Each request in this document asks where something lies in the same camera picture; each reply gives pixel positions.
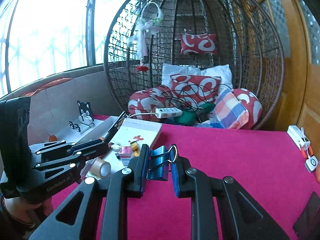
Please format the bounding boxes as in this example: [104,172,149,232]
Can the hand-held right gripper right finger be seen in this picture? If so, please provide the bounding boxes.
[171,155,290,240]

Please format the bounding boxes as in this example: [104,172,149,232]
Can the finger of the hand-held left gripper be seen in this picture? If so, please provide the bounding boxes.
[35,139,110,170]
[102,112,131,143]

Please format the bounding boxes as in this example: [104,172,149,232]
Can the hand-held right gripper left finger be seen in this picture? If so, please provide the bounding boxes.
[29,144,150,240]

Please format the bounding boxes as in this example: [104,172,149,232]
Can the blue binder clip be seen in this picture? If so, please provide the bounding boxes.
[147,144,178,181]

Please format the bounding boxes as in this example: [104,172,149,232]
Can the brown tape roll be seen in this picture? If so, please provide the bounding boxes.
[95,158,111,178]

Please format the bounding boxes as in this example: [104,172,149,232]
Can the yellow lighter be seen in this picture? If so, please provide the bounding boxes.
[130,141,140,157]

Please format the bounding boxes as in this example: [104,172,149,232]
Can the white cardboard box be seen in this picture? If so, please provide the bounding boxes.
[100,118,163,174]

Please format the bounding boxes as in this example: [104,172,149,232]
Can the person's left forearm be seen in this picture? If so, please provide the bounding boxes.
[0,200,34,240]

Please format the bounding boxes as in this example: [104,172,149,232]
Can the person's left hand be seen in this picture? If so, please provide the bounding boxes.
[5,197,54,225]

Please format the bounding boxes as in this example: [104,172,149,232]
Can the white red small carton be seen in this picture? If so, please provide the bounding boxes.
[119,145,133,159]

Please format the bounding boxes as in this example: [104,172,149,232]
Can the white flat board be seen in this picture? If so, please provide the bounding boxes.
[54,119,110,143]

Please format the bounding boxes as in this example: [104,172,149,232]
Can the black cat stand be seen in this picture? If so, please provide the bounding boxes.
[76,100,95,125]

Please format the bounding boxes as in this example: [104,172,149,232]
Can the round red white cushion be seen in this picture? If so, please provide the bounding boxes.
[231,88,263,130]
[128,85,175,122]

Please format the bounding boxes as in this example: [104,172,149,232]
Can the white power strip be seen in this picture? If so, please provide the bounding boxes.
[155,107,183,118]

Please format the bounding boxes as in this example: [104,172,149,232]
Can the magenta towel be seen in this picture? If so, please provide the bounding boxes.
[51,114,320,240]

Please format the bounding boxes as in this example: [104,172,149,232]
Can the orange cloth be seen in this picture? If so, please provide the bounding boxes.
[21,77,73,97]

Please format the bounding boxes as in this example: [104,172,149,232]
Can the brown cardboard sheet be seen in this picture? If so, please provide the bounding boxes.
[21,64,130,138]

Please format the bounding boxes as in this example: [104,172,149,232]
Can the green cloth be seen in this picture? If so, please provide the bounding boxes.
[179,102,217,125]

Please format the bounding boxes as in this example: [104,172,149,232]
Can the white pillow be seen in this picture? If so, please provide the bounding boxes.
[161,64,233,93]

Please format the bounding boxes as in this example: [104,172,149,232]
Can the plaid pillow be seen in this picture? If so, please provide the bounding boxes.
[212,89,250,130]

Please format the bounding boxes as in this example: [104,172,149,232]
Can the white dreamcatcher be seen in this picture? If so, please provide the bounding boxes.
[129,2,164,63]

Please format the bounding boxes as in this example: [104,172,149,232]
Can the window with metal grille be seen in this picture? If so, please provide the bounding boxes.
[0,0,140,98]

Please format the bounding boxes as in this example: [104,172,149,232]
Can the small red white cushion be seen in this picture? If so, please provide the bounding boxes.
[179,32,217,55]

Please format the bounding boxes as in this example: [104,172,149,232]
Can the white multi-port charger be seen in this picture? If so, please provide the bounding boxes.
[287,125,310,148]

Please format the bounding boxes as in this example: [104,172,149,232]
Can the white square button device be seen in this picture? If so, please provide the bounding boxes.
[304,155,319,173]

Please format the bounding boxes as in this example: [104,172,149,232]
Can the black smartphone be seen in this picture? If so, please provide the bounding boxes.
[292,191,320,239]

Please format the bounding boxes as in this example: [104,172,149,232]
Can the wicker hanging chair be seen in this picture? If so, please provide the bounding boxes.
[104,0,285,130]

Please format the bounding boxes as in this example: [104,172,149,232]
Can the wooden door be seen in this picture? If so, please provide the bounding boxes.
[232,0,320,140]

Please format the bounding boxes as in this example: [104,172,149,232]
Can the cream power strip cord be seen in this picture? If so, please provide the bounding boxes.
[129,112,157,119]

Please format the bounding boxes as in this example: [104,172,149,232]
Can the black cable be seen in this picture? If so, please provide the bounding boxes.
[161,84,233,113]

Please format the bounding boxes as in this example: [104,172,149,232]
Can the orange strap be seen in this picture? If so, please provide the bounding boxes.
[300,145,314,159]

